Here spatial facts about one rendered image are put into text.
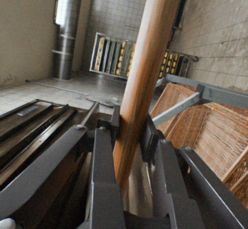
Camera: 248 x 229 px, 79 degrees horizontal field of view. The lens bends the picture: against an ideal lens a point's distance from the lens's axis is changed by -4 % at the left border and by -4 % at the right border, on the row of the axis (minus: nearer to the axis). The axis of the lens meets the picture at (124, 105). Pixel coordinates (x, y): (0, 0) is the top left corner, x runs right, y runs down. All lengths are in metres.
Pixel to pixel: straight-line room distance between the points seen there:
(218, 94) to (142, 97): 0.45
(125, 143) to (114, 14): 5.17
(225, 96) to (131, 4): 4.93
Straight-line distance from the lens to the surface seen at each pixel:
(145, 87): 0.15
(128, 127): 0.16
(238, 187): 0.67
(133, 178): 0.99
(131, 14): 5.29
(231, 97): 0.61
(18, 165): 0.99
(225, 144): 1.01
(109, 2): 5.40
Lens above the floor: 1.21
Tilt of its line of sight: 3 degrees down
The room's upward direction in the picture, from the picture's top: 78 degrees counter-clockwise
